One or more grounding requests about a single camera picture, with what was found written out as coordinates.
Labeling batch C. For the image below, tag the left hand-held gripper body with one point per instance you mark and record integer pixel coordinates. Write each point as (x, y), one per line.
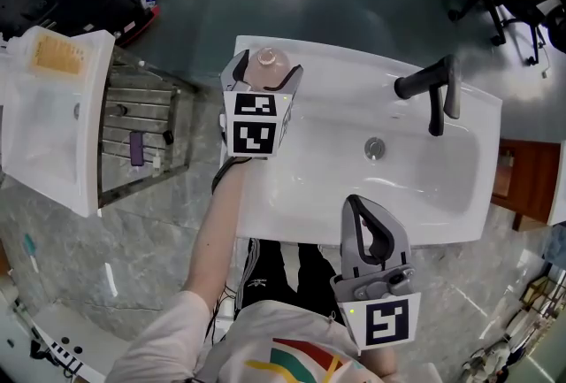
(254, 138)

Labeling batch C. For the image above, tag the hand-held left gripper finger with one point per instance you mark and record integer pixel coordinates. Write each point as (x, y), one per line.
(232, 69)
(292, 80)

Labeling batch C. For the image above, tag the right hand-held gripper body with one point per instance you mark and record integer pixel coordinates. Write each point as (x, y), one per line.
(389, 321)

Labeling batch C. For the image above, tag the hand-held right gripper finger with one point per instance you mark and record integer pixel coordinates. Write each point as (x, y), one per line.
(400, 248)
(349, 248)

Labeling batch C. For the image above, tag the translucent plastic bottle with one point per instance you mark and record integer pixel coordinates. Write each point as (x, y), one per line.
(269, 63)

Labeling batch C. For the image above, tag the person's left forearm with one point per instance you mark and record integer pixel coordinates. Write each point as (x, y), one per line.
(216, 239)

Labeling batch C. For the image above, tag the person's right forearm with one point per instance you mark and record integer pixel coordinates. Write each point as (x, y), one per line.
(380, 361)

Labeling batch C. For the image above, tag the white rectangular sink basin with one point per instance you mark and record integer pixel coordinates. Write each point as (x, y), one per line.
(336, 80)

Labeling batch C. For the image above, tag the chrome sink drain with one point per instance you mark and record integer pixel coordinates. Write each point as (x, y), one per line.
(375, 148)

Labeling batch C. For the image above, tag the black lever sink faucet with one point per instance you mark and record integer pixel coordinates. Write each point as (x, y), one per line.
(435, 76)

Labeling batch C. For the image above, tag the person's black trousers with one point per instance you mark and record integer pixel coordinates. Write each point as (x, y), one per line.
(274, 275)

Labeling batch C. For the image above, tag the white charger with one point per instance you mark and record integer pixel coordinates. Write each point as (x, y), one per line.
(157, 164)

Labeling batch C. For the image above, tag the white printed t-shirt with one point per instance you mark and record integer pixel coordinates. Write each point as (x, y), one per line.
(283, 328)

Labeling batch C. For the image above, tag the purple phone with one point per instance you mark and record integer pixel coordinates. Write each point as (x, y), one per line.
(137, 149)

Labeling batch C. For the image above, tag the wooden vanity cabinet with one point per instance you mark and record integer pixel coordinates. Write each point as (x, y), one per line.
(530, 178)

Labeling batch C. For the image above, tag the white basin with orange label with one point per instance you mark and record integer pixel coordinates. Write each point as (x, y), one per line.
(48, 116)

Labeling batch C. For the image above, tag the white tube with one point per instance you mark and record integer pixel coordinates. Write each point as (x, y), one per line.
(111, 279)

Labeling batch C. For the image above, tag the teal toothbrush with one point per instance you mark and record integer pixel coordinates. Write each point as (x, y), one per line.
(31, 250)

